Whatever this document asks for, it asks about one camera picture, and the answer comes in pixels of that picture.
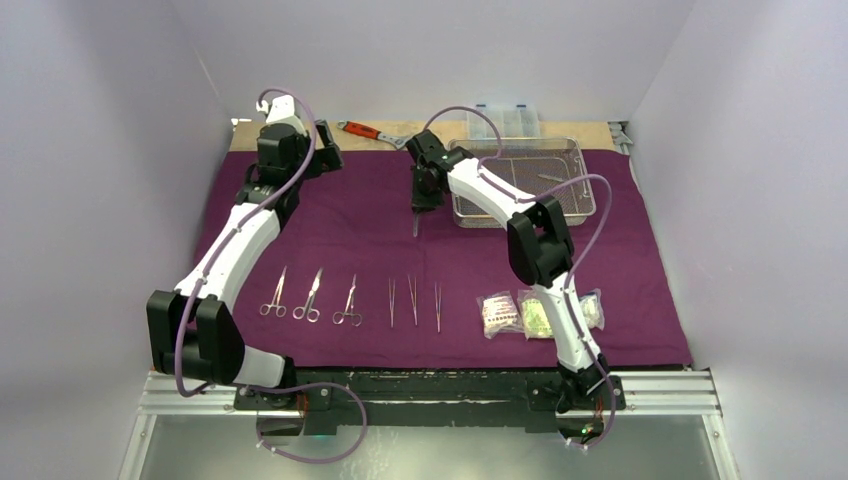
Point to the steel hemostat clamp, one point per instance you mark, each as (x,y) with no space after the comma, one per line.
(274,306)
(348,313)

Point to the orange handled adjustable wrench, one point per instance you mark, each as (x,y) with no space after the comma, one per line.
(365,131)

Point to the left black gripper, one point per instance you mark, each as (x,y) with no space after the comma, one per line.
(325,160)

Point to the pink white gauze packet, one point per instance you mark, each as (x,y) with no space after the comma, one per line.
(499,314)

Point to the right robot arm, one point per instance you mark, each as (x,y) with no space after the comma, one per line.
(539,244)

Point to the steel forceps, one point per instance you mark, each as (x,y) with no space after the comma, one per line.
(438,305)
(412,285)
(391,301)

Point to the steel surgical scissors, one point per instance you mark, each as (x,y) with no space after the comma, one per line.
(307,311)

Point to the clear plastic compartment box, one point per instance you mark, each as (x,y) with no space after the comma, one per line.
(512,121)

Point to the metal wire mesh tray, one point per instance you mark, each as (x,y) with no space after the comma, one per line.
(536,165)

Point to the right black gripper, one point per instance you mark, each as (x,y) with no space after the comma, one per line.
(421,196)

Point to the green white gauze packet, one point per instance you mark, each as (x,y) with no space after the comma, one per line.
(535,323)

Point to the blue white gauze packet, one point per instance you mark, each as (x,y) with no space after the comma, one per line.
(592,309)

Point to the purple cloth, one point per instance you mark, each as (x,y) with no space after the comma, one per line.
(358,221)

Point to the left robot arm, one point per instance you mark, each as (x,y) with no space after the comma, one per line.
(191,328)

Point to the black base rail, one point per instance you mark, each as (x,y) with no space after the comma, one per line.
(535,400)

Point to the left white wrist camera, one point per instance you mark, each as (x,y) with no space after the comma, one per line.
(281,109)

